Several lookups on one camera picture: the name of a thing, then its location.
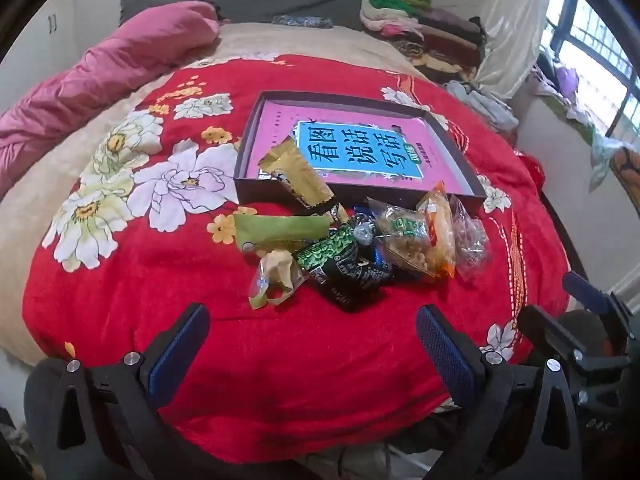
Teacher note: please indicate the cream snack in clear packet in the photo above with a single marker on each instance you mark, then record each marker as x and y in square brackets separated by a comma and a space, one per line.
[272, 275]

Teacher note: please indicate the clear plastic snack packet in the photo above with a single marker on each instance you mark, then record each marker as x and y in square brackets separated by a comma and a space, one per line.
[470, 246]

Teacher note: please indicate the red floral blanket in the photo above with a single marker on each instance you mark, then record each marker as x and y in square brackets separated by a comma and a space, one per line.
[325, 385]

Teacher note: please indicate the pink book with blue label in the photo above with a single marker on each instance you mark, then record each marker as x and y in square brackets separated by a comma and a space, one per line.
[280, 125]

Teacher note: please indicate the blue snack packet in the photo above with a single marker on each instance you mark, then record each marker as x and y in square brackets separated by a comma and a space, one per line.
[384, 260]

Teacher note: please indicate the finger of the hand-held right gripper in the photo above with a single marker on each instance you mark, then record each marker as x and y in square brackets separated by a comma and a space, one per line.
[545, 331]
[585, 291]

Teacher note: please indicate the black snack packet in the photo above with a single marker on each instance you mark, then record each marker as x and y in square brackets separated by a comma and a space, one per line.
[360, 280]

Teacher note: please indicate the dark grey shallow box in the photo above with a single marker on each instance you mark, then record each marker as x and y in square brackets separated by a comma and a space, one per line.
[380, 191]

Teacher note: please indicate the light green snack packet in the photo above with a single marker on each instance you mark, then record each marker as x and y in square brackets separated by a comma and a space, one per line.
[275, 232]

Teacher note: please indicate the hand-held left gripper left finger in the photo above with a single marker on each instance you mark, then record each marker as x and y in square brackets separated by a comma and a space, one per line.
[179, 346]

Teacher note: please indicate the cream shiny curtain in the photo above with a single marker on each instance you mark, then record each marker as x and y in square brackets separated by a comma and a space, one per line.
[510, 25]

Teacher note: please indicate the gold snack packet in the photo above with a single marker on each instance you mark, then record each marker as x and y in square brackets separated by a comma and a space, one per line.
[300, 175]

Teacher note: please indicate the green patterned snack packet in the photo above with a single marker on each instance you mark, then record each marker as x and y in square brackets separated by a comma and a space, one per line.
[325, 249]

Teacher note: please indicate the orange patterned cloth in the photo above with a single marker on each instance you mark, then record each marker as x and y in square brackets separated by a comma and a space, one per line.
[627, 170]

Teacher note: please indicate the stack of folded clothes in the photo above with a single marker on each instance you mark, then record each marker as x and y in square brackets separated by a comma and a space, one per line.
[430, 30]

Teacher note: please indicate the barred window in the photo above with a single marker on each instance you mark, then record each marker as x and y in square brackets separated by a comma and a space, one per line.
[600, 45]

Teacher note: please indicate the pink quilt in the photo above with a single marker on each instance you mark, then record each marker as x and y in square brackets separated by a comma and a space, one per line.
[100, 80]

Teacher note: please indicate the clothes on windowsill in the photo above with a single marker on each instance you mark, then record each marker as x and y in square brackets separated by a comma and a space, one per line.
[570, 85]

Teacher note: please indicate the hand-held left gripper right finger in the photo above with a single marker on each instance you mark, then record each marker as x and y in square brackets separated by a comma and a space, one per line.
[445, 355]

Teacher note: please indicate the white wardrobe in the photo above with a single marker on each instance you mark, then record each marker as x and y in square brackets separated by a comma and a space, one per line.
[50, 25]

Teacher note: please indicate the grey cloth bundle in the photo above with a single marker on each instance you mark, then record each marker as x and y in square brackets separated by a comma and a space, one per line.
[482, 105]

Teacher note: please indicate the clear packet with green label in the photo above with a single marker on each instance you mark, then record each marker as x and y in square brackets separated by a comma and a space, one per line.
[400, 235]

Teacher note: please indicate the orange yellow snack packet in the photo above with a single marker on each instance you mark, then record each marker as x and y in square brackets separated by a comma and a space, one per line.
[437, 232]

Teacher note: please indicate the blue patterned cloth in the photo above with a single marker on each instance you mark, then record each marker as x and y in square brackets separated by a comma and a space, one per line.
[302, 21]

